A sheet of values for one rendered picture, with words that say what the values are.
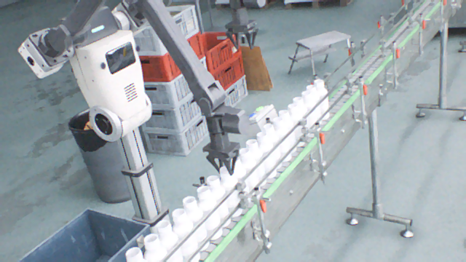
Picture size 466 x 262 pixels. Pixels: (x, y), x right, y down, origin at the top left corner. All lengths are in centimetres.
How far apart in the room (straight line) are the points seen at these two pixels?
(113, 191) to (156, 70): 98
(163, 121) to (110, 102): 223
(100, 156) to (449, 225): 224
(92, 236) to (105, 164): 166
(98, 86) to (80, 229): 53
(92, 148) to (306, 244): 159
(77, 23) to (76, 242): 80
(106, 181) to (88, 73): 187
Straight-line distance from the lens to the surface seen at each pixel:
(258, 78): 520
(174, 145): 423
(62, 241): 195
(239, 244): 161
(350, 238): 309
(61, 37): 171
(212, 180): 153
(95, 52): 190
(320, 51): 552
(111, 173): 369
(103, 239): 203
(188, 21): 423
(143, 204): 223
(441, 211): 331
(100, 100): 198
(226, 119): 142
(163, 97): 406
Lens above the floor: 193
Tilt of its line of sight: 26 degrees down
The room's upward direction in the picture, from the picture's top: 11 degrees counter-clockwise
